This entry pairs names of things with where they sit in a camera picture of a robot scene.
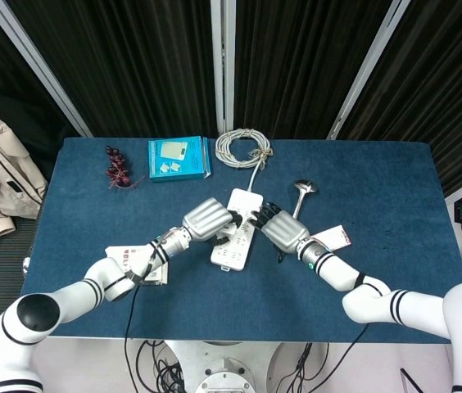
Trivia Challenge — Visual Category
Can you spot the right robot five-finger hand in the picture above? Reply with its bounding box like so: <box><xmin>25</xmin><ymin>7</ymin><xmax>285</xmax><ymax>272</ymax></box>
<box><xmin>251</xmin><ymin>201</ymin><xmax>310</xmax><ymax>257</ymax></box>

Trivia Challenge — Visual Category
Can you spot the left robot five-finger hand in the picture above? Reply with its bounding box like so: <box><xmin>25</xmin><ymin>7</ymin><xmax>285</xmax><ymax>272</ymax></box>
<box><xmin>181</xmin><ymin>197</ymin><xmax>252</xmax><ymax>246</ymax></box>

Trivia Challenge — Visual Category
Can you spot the white power strip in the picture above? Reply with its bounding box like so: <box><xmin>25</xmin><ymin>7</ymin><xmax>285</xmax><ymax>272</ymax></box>
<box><xmin>210</xmin><ymin>187</ymin><xmax>265</xmax><ymax>273</ymax></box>

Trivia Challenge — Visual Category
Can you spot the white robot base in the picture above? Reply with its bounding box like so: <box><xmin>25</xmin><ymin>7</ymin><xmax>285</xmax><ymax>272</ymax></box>
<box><xmin>169</xmin><ymin>340</ymin><xmax>285</xmax><ymax>393</ymax></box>

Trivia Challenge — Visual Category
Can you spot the pink-edged card pack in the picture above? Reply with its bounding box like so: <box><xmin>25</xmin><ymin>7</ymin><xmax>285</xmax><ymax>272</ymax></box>
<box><xmin>310</xmin><ymin>224</ymin><xmax>353</xmax><ymax>251</ymax></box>

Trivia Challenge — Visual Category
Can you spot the blue kitchen scale box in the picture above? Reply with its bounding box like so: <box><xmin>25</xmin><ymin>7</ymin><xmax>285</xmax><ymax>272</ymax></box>
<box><xmin>147</xmin><ymin>136</ymin><xmax>213</xmax><ymax>184</ymax></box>

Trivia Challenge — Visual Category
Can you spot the white printed booklet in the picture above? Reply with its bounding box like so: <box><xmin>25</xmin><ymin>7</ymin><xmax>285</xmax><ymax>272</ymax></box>
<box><xmin>105</xmin><ymin>244</ymin><xmax>170</xmax><ymax>287</ymax></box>

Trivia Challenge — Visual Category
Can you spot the blue table cloth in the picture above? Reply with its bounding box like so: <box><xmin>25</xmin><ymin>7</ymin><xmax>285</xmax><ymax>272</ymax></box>
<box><xmin>20</xmin><ymin>137</ymin><xmax>462</xmax><ymax>344</ymax></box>

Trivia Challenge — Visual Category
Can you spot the dark red grape bunch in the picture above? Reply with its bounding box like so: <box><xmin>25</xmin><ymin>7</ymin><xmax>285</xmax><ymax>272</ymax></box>
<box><xmin>104</xmin><ymin>144</ymin><xmax>148</xmax><ymax>190</ymax></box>

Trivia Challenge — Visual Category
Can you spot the black garment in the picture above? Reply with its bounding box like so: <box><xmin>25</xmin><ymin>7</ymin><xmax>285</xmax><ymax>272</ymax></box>
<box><xmin>0</xmin><ymin>84</ymin><xmax>81</xmax><ymax>181</ymax></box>

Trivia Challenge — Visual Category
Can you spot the metal ladle black handle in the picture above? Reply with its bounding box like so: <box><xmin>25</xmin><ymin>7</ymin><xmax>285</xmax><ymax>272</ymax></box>
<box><xmin>276</xmin><ymin>179</ymin><xmax>320</xmax><ymax>264</ymax></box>

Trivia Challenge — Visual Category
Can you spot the coiled white power cable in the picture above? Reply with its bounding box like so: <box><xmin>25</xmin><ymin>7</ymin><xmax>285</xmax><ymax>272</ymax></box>
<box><xmin>215</xmin><ymin>128</ymin><xmax>275</xmax><ymax>193</ymax></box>

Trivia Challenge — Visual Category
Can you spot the brown twine cable tie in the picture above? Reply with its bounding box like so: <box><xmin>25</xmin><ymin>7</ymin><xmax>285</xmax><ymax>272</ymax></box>
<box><xmin>248</xmin><ymin>147</ymin><xmax>275</xmax><ymax>169</ymax></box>

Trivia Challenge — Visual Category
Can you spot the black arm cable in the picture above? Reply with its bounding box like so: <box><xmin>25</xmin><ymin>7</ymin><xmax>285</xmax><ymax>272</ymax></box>
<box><xmin>331</xmin><ymin>273</ymin><xmax>382</xmax><ymax>372</ymax></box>
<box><xmin>123</xmin><ymin>239</ymin><xmax>163</xmax><ymax>393</ymax></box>

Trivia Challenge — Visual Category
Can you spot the black floor cable bundle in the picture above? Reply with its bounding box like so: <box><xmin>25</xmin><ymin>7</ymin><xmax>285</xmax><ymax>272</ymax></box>
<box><xmin>275</xmin><ymin>342</ymin><xmax>330</xmax><ymax>393</ymax></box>
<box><xmin>135</xmin><ymin>339</ymin><xmax>185</xmax><ymax>393</ymax></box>

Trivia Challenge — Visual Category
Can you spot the white partition post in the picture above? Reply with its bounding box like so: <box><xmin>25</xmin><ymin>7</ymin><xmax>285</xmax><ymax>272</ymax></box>
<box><xmin>326</xmin><ymin>0</ymin><xmax>413</xmax><ymax>141</ymax></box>
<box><xmin>0</xmin><ymin>0</ymin><xmax>93</xmax><ymax>138</ymax></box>
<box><xmin>210</xmin><ymin>0</ymin><xmax>237</xmax><ymax>134</ymax></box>

